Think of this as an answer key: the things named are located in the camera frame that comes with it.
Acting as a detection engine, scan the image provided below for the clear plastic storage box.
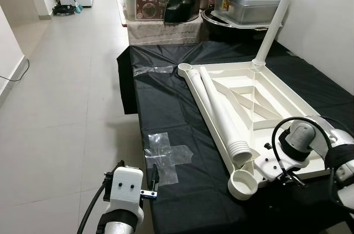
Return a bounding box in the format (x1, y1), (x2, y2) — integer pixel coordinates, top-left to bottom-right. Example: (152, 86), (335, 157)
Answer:
(221, 0), (288, 27)

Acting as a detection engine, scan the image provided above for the beige cloth covered bench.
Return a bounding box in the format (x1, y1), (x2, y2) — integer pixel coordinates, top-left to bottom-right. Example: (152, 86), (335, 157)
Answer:
(126, 19), (208, 46)

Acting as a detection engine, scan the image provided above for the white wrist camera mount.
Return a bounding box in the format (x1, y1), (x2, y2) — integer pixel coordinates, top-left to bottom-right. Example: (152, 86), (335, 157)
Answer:
(256, 154), (296, 182)
(110, 168), (144, 212)

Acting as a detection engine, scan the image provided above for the clear plastic film piece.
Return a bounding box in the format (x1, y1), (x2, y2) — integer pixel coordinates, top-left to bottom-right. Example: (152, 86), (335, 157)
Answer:
(133, 65), (178, 77)

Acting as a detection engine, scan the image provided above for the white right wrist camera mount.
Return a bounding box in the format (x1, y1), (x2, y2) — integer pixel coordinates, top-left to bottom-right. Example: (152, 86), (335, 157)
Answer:
(256, 154), (296, 182)

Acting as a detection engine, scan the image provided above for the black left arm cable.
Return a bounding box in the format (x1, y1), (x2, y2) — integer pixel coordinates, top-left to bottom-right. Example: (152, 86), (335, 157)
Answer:
(77, 173), (112, 234)

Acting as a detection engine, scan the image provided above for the thin black wall cable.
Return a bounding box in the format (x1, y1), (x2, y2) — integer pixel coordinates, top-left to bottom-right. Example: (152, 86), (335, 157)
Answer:
(0, 57), (30, 82)

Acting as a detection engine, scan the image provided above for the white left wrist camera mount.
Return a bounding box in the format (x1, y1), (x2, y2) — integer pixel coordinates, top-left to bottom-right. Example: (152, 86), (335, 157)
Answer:
(110, 168), (144, 212)

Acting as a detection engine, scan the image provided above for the black tablecloth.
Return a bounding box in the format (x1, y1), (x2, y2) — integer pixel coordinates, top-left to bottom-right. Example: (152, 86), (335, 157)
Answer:
(116, 40), (354, 234)

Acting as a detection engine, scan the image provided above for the white plastic children table top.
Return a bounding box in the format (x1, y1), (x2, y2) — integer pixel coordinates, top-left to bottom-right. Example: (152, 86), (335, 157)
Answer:
(177, 60), (343, 200)

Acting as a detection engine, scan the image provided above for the black round basin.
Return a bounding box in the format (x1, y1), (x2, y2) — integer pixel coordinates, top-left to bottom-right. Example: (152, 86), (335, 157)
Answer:
(200, 7), (283, 38)

